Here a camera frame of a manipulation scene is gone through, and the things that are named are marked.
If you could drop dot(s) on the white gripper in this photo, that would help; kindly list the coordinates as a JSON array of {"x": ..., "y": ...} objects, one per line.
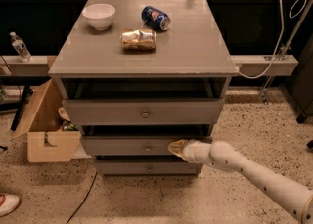
[{"x": 192, "y": 152}]

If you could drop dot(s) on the grey drawer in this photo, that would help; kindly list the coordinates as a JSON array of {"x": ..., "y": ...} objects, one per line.
[
  {"x": 147, "y": 168},
  {"x": 143, "y": 111},
  {"x": 126, "y": 146}
]

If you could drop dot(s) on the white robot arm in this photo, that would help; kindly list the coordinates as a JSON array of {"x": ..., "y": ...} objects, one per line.
[{"x": 294, "y": 198}]

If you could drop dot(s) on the grey bottom drawer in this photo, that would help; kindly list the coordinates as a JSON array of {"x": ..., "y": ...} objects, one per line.
[{"x": 147, "y": 168}]

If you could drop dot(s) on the grey wooden drawer cabinet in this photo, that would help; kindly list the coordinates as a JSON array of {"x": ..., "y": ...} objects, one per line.
[{"x": 190, "y": 61}]

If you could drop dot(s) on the grey top drawer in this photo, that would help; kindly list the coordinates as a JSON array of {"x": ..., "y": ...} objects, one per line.
[{"x": 143, "y": 111}]

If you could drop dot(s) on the crushed gold snack bag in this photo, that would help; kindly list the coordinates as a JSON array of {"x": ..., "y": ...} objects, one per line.
[{"x": 139, "y": 39}]

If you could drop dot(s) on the open cardboard box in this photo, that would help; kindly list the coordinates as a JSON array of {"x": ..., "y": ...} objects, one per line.
[{"x": 41, "y": 126}]

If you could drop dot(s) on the blue soda can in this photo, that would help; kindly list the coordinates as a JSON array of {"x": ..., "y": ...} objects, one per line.
[{"x": 155, "y": 18}]

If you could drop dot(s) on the dark cabinet at right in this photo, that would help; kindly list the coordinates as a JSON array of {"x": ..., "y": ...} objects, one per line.
[{"x": 300, "y": 85}]

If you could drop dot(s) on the white ceramic bowl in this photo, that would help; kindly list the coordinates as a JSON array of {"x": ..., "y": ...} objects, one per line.
[{"x": 99, "y": 16}]

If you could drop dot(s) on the black stand leg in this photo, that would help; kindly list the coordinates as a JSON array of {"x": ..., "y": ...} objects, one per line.
[{"x": 25, "y": 93}]

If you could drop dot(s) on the white red sneaker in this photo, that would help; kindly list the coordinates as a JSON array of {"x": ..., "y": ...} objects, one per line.
[{"x": 8, "y": 203}]

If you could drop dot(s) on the clear plastic water bottle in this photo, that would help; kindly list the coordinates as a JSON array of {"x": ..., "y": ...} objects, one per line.
[{"x": 20, "y": 47}]

